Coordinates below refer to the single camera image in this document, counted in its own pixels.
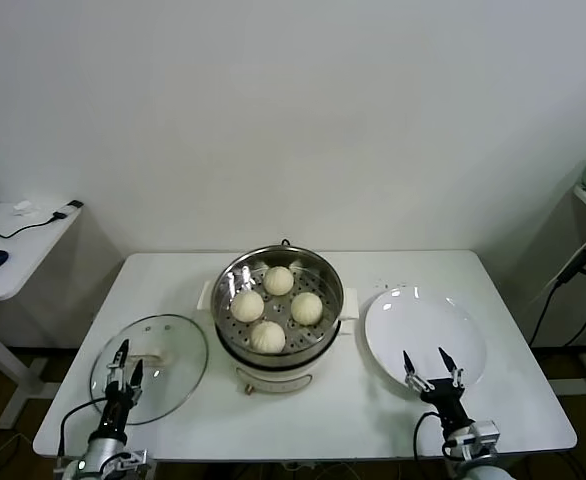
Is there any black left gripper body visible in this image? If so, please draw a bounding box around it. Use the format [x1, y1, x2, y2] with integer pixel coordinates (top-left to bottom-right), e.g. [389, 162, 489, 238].
[100, 379, 142, 436]

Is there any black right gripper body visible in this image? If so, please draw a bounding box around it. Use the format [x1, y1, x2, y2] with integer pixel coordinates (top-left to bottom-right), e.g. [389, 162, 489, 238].
[419, 378, 474, 426]

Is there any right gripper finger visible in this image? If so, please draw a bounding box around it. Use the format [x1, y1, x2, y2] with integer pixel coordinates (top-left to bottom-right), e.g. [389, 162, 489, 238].
[402, 349, 434, 394]
[437, 347, 465, 389]

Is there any glass lid with white handle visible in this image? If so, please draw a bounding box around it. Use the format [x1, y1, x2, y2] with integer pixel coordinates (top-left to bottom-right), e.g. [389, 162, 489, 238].
[89, 313, 210, 426]

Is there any white steamed baozi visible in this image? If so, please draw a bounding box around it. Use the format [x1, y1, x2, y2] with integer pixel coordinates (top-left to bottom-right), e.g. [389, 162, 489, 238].
[250, 320, 287, 355]
[263, 266, 295, 296]
[230, 290, 266, 324]
[290, 292, 324, 325]

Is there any perforated steel steamer basket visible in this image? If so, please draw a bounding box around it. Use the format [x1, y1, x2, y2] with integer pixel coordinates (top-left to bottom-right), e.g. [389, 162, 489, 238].
[211, 244, 347, 357]

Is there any white round plate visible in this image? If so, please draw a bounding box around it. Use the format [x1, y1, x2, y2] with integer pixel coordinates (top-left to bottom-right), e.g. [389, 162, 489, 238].
[364, 285, 488, 399]

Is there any white electric cooker pot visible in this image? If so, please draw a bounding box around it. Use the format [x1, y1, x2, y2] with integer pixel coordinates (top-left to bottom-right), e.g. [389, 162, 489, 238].
[196, 280, 361, 396]

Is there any white side desk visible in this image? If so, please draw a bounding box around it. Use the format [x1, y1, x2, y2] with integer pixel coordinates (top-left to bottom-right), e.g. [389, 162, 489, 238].
[0, 201, 85, 431]

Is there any black power adapter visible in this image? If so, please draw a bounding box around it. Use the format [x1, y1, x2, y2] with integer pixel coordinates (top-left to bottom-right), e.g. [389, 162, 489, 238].
[556, 249, 586, 286]

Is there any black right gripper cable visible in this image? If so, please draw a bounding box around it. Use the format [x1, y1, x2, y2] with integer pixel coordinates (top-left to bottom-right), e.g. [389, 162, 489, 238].
[412, 410, 447, 461]

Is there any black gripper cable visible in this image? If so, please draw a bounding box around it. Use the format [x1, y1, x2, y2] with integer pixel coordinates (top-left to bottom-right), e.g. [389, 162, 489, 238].
[57, 397, 109, 456]
[412, 410, 447, 461]

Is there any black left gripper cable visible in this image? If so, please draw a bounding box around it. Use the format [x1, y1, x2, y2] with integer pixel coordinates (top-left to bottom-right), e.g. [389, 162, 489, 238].
[57, 397, 109, 456]

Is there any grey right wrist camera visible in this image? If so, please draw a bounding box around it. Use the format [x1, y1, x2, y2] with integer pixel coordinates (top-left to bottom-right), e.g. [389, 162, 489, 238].
[447, 419, 502, 459]

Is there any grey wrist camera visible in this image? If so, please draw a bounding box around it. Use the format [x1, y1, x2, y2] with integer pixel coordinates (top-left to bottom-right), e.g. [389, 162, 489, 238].
[105, 448, 149, 471]
[447, 419, 502, 459]

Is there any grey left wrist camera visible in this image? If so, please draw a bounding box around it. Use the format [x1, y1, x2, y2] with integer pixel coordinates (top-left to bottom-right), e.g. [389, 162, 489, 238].
[105, 448, 149, 471]

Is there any black hanging power cable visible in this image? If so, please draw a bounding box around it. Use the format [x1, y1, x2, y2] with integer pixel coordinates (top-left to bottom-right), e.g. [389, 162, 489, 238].
[529, 269, 586, 349]

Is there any black desk cable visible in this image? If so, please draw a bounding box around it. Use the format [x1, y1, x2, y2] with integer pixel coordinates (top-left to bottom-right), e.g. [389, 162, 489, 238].
[0, 212, 69, 240]

